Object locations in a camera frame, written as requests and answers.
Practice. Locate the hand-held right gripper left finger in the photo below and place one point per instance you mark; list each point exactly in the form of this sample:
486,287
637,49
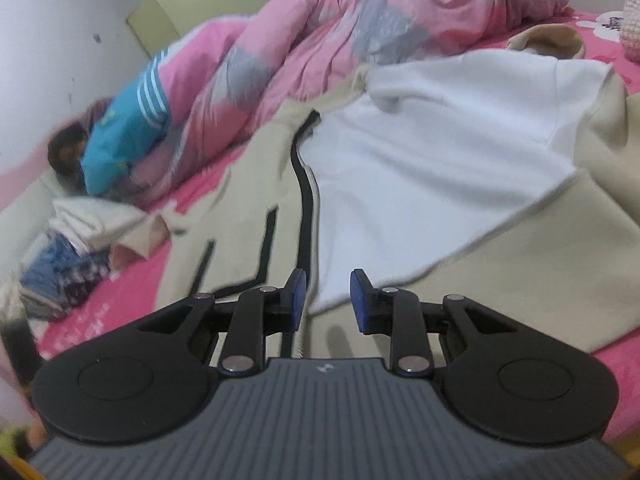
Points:
298,296

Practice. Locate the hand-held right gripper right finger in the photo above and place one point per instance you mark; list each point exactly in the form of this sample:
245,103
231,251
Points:
358,301

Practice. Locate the beige jacket with black trim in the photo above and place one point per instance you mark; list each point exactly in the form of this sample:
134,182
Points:
425,170

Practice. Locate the pink floral blanket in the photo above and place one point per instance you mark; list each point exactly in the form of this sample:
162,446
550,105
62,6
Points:
125,300

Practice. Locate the white folded cloth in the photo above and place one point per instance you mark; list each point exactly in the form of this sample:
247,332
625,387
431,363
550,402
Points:
95,220

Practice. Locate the blue pillow with white stripes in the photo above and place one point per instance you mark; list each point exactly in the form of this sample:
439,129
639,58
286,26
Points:
120,135

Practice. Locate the blue denim cloth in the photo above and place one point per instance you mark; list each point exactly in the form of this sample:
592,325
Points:
42,270

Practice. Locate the dark brown plush toy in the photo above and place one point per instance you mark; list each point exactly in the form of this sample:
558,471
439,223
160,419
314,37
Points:
67,155

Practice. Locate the pink grey floral duvet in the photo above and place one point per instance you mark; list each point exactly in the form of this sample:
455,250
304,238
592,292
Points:
325,25

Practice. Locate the cream pink bed headboard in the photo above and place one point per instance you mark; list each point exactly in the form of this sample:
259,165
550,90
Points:
22,200

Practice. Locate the yellow-green cabinet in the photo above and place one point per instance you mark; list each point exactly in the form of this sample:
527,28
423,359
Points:
200,5

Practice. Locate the pink knitted cloth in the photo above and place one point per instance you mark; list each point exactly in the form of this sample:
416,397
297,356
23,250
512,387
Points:
631,30

